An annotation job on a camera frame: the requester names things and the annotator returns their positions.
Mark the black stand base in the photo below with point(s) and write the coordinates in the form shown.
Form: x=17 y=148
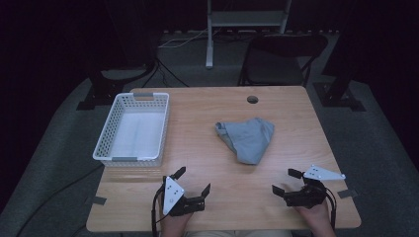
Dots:
x=337 y=95
x=105 y=87

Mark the black folding chair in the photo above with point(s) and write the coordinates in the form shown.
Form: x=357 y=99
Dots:
x=280 y=65

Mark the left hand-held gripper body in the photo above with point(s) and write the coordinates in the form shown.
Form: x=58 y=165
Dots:
x=173 y=194

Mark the white plastic basket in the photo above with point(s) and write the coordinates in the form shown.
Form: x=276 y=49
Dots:
x=138 y=135

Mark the light blue shirt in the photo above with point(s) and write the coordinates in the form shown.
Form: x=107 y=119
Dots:
x=248 y=140

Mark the white metal stand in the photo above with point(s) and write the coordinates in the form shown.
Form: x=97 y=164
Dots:
x=245 y=18

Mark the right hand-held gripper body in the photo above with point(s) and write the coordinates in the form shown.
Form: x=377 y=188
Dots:
x=306 y=197

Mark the person's left hand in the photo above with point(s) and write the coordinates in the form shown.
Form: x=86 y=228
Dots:
x=174 y=226

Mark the person's right hand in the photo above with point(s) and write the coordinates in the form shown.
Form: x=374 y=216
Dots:
x=318 y=220

